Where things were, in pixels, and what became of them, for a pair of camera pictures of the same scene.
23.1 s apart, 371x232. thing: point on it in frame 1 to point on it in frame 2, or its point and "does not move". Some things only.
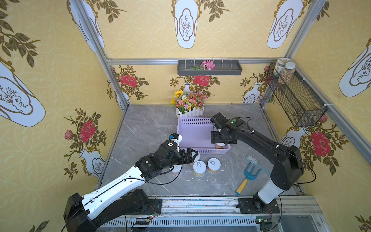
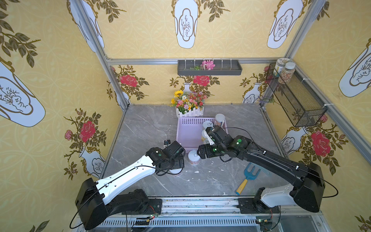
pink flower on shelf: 207,65 does not move
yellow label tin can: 199,168 to 204,136
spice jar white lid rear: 279,65 does not move
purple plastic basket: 196,133 does not move
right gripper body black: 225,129 to 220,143
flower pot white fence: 189,104 does not move
